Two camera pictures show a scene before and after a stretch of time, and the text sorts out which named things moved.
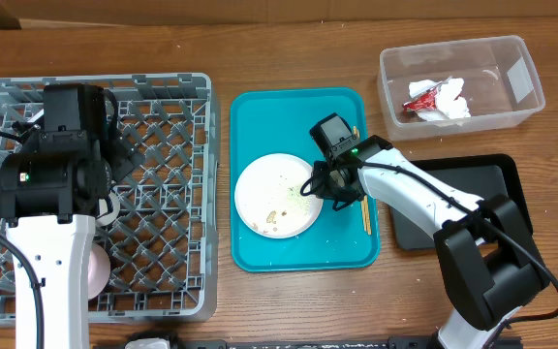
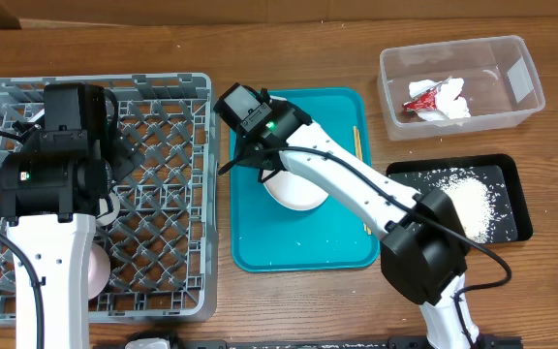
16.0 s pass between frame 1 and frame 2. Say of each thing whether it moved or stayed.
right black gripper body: moved
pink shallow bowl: stayed
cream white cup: stayed
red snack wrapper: stayed
